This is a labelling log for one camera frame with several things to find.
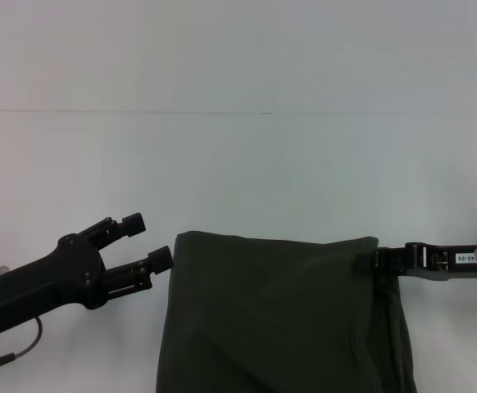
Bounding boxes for dark green shirt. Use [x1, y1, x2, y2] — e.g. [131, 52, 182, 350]
[156, 229, 418, 393]

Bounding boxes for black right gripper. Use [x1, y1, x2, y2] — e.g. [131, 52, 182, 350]
[370, 241, 477, 284]

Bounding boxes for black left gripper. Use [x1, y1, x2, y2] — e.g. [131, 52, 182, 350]
[0, 212, 175, 335]

